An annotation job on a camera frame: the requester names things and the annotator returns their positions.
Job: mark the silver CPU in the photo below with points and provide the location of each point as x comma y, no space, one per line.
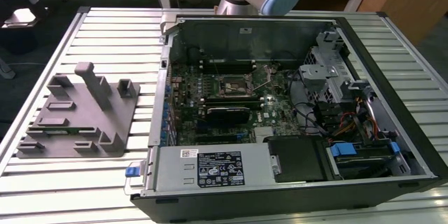
23,16

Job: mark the thin metal locking lever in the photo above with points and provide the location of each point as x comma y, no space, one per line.
263,85

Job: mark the CPU socket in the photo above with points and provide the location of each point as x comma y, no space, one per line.
232,85

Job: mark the grey stand leg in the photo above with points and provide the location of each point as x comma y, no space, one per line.
7,70

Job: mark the grey parts rack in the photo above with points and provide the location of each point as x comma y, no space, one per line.
87,119

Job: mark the green RAM stick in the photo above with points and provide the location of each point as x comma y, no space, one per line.
75,130

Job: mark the black RAM slot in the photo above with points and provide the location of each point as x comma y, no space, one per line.
227,71
232,100
232,97
227,68

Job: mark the black graphics card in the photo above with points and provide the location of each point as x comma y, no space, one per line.
227,116

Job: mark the blue plastic latch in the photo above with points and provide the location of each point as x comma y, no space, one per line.
131,172

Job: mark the black expansion slot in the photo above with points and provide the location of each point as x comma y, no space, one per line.
215,139

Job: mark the silver power supply unit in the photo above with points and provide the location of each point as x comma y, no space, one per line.
168,166

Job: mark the green motherboard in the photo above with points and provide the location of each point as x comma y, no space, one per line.
276,108

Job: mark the small silver heatsink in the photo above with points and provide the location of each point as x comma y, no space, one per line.
264,131

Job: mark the silver metal disk bay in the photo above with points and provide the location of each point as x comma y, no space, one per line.
328,56

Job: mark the black plastic cover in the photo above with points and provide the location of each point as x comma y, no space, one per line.
297,158

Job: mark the black PC case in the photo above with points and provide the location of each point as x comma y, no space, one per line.
244,205

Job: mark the hard disk in blue carrier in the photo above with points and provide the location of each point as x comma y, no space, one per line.
343,150

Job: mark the brown wooden cabinet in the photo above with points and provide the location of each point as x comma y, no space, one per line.
412,3

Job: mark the grey plastic bracket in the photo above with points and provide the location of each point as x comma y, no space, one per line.
356,85

